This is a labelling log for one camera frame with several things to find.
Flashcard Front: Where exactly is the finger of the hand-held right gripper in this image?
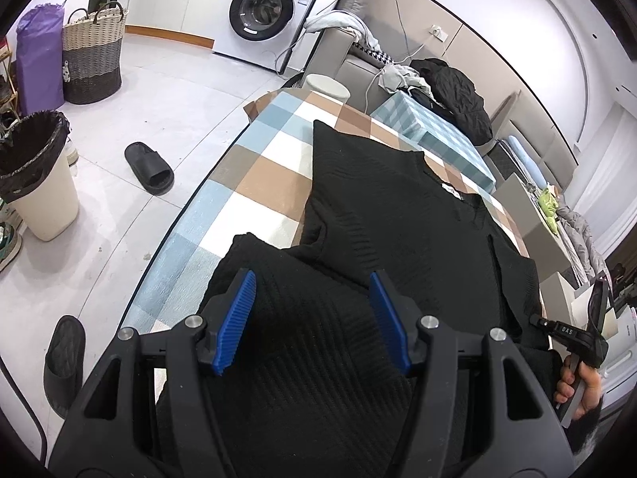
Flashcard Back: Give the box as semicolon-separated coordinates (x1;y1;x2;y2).
530;313;574;348

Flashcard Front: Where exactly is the white cabinet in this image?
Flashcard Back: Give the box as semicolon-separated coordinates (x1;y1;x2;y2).
124;0;234;43

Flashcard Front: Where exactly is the black quilted jacket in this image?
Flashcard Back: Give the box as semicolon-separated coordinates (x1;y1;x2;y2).
409;58;493;146

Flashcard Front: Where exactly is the grey white garment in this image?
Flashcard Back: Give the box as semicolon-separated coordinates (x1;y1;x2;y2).
378;64;429;95

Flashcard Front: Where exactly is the person's right hand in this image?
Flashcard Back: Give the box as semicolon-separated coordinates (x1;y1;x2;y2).
553;356;605;421

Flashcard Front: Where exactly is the white washing machine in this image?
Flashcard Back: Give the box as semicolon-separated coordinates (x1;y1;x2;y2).
213;0;329;73

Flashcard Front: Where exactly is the white cable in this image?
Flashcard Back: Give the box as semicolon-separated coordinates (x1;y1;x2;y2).
365;35;435;115

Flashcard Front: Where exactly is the light blue checked quilt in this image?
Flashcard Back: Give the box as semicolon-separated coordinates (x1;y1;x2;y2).
371;92;496;190

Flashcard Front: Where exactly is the cream trash bin black liner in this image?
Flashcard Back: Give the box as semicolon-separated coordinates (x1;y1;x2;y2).
0;111;80;241

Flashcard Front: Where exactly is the blue cable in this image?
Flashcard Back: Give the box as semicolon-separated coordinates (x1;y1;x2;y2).
385;0;415;63

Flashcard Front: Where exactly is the cardboard box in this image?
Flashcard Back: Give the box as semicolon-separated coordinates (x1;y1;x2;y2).
498;169;573;280

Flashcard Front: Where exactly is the black knitted sweater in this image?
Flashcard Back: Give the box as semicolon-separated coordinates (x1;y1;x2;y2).
154;119;563;478

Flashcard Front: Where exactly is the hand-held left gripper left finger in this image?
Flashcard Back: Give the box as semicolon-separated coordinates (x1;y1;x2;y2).
48;268;260;478

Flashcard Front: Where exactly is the checked blanket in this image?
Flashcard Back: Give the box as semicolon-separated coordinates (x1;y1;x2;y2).
122;88;535;334

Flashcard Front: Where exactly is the light blue cloth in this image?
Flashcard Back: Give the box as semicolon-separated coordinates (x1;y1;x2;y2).
305;10;369;43

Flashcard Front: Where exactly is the beige upholstered headboard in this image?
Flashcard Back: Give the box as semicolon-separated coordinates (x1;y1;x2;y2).
490;90;580;195

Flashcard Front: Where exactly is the purple plastic bag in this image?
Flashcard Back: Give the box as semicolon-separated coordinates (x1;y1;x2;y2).
15;2;65;115

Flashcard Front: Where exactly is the houndstooth pillow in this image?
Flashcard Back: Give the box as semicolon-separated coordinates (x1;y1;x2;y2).
351;42;396;67

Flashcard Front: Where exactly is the grey cloth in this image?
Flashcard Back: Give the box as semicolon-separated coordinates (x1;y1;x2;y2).
557;206;605;284

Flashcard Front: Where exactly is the person's right forearm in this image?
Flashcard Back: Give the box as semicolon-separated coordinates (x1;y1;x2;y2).
567;393;607;459

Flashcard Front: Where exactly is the woven laundry basket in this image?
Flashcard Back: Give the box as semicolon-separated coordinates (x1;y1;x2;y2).
62;2;125;105

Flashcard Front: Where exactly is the black slipper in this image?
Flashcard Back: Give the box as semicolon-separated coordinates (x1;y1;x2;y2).
124;142;175;195
44;315;86;420

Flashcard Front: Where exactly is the green toy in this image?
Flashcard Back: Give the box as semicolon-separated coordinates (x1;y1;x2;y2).
535;186;561;232

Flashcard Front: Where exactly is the white and green sneaker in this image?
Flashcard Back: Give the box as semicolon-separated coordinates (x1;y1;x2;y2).
0;221;23;272

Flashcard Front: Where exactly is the grey sofa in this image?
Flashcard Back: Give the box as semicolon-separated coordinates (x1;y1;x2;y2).
301;25;414;110

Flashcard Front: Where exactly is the white round stool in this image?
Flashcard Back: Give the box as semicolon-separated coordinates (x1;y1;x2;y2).
305;74;350;105

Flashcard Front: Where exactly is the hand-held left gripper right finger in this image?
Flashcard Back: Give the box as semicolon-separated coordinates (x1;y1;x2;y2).
368;269;573;478

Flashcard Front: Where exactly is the blue rolled mat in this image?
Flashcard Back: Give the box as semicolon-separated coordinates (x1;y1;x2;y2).
508;137;548;185

